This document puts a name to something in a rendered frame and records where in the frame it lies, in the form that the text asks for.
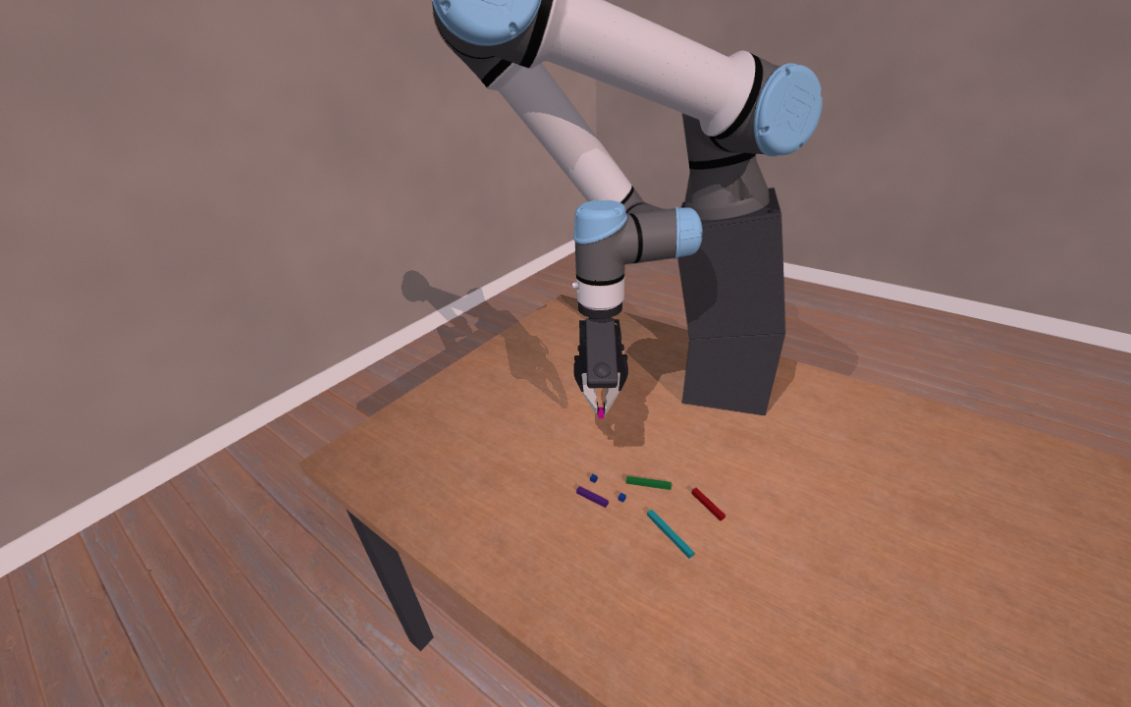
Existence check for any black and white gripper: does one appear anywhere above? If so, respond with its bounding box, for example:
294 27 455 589
573 303 628 414

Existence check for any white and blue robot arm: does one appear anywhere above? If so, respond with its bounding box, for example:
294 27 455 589
432 0 823 310

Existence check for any green rod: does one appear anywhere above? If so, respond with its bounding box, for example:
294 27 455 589
625 476 672 490

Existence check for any turquoise rod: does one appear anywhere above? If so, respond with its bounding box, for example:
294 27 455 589
647 510 694 559

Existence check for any red rod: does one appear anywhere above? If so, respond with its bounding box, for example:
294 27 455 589
691 488 726 521

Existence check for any purple rod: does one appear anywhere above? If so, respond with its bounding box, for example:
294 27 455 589
576 486 608 508

